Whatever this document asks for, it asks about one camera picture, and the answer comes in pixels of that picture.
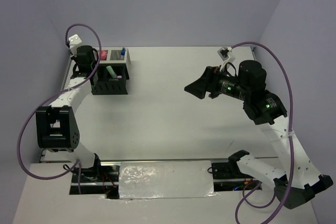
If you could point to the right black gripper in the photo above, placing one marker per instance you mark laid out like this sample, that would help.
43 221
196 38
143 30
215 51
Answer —
208 81

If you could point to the green highlighter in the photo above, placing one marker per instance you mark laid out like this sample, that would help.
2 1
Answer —
111 72

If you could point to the pink cap bottle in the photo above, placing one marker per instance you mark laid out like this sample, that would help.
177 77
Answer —
104 54

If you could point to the blue cap spray bottle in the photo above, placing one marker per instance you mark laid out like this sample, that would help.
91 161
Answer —
122 53

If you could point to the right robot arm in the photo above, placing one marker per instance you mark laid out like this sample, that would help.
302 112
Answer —
268 113

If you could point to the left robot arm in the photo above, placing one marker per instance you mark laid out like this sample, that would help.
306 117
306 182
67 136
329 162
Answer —
57 129

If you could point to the black slotted organizer box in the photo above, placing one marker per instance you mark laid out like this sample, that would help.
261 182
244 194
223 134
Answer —
109 86

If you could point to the grey mesh organizer box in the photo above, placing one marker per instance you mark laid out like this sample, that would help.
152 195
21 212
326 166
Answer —
114 57

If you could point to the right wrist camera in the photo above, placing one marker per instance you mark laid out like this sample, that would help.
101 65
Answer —
226 55

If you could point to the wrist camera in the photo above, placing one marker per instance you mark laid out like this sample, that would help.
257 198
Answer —
73 42
226 55

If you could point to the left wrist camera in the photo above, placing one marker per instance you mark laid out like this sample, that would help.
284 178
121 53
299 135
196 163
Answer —
73 42

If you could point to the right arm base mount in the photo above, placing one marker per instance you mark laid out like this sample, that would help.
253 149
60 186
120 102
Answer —
226 179

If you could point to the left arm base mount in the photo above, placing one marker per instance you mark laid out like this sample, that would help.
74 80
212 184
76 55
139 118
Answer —
106 184

